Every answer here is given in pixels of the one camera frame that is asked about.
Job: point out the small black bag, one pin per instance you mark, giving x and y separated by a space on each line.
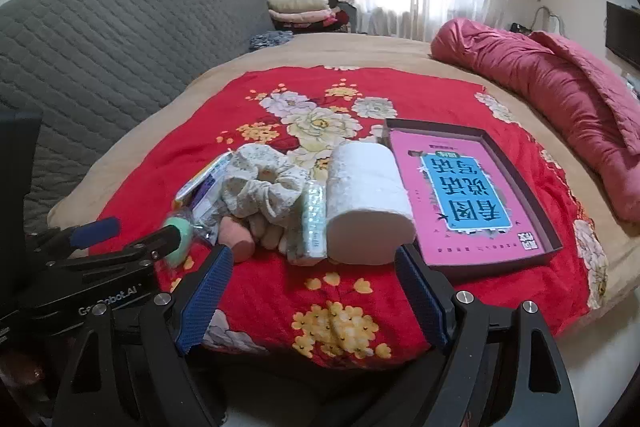
520 27

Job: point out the blue-grey patterned cloth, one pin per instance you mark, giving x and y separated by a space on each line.
270 41

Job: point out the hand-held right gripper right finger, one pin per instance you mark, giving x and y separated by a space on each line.
425 302

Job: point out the black wall television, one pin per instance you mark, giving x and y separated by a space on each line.
622 37

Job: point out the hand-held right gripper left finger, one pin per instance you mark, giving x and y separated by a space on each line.
205 302

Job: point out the dark shallow tray box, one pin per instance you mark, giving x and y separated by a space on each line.
415 147

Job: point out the red floral blanket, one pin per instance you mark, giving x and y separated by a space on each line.
280 287

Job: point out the beige plush bear pair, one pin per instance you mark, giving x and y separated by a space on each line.
237 239

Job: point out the grey quilted headboard cover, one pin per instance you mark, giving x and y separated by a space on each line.
100 47

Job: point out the folded clothes pile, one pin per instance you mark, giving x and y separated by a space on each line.
300 9

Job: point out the cream floral scrunchie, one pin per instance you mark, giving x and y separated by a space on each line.
280 202

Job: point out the person's left hand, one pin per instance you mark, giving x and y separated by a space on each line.
25 372

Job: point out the green round puff sponge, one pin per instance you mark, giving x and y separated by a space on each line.
177 242

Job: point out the mint patterned tissue pack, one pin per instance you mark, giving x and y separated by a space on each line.
315 217

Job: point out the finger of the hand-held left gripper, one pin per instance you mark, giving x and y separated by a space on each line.
95 229
150 247

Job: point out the white curved metal frame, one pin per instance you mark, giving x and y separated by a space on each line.
555 14

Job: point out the pink quilt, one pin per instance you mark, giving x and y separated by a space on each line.
550 97

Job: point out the beige bed sheet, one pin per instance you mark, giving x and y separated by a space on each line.
350 49

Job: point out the yellow and white packet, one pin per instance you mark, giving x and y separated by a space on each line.
202 179

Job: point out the white toilet paper roll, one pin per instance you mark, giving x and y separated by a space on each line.
365 202

